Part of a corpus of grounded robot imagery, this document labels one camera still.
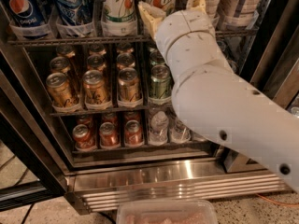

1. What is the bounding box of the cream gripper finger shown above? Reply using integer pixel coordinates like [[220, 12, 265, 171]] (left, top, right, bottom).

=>
[[138, 1, 166, 40], [186, 0, 206, 13]]

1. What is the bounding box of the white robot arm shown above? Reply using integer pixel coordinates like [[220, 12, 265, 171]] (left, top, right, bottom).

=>
[[138, 0, 299, 191]]

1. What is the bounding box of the white can far right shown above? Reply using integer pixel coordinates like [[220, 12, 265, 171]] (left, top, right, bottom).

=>
[[218, 0, 268, 20]]

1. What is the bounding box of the green can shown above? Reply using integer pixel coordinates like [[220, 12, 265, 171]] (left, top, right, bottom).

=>
[[149, 65, 172, 99], [149, 49, 165, 67]]

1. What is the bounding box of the gold can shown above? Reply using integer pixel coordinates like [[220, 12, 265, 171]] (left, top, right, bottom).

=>
[[118, 68, 140, 102], [116, 52, 135, 70], [87, 54, 107, 72], [83, 70, 109, 105], [46, 72, 78, 108], [50, 57, 74, 78]]

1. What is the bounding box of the green can front left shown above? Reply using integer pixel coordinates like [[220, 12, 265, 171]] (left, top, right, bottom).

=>
[[149, 65, 172, 99]]

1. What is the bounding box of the gold can front right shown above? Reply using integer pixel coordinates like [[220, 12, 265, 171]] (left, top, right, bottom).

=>
[[118, 68, 140, 102]]

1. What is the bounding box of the gold can front middle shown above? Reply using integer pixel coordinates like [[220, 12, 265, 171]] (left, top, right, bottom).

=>
[[83, 70, 109, 105]]

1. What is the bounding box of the stainless steel fridge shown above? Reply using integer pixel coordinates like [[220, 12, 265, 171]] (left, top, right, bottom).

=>
[[0, 0, 299, 215]]

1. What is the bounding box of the red can front right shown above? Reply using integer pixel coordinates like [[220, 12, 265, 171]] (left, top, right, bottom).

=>
[[124, 119, 143, 146]]

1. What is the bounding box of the red can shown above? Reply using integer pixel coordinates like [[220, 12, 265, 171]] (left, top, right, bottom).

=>
[[99, 122, 119, 147], [124, 119, 143, 146], [72, 124, 95, 150]]

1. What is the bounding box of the gold can front left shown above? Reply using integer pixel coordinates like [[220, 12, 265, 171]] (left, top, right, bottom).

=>
[[46, 72, 78, 108]]

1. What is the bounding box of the red can front middle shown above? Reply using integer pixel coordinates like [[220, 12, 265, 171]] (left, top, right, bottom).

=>
[[99, 122, 119, 147]]

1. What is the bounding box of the red can front left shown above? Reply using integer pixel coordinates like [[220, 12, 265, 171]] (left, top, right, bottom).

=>
[[72, 124, 95, 150]]

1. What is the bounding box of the open fridge door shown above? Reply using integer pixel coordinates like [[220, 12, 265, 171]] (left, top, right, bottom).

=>
[[0, 68, 68, 213]]

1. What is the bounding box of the water bottle left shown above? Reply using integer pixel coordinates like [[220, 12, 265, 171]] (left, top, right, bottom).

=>
[[149, 111, 169, 146]]

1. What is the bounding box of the water bottle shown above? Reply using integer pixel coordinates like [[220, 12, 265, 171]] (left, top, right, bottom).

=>
[[170, 118, 191, 144], [149, 111, 169, 146]]

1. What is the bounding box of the water bottle middle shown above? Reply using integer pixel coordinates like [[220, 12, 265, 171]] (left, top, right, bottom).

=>
[[170, 118, 191, 144]]

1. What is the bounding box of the clear plastic container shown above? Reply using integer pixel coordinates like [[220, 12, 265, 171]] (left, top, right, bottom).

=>
[[116, 200, 218, 224]]

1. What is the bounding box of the orange cable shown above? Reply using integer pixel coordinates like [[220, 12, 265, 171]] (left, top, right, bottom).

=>
[[255, 193, 299, 208]]

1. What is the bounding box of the black cable on floor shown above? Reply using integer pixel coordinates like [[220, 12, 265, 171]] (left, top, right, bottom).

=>
[[20, 203, 36, 224]]

